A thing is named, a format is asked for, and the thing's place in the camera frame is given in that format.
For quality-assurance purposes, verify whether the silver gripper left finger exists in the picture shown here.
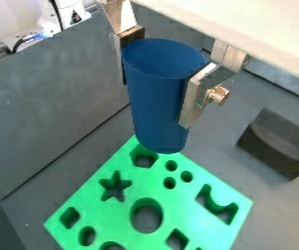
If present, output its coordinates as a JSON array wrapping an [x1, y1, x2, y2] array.
[[95, 0, 145, 85]]

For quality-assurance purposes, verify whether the dark grey raised panel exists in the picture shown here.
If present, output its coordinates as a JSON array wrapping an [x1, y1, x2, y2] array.
[[0, 12, 127, 199]]

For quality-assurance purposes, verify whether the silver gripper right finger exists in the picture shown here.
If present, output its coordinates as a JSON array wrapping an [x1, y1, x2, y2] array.
[[178, 40, 249, 129]]

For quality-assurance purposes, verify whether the green shape sorter board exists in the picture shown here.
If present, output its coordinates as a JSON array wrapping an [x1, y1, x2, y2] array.
[[43, 138, 253, 250]]

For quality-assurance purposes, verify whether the dark grey block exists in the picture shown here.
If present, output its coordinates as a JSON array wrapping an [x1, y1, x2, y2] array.
[[237, 108, 299, 180]]

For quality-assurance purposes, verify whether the blue oval cylinder block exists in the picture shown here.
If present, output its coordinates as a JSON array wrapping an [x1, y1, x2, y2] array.
[[122, 38, 206, 154]]

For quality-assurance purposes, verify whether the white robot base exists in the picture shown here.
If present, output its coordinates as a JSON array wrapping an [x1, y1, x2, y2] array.
[[2, 0, 90, 54]]

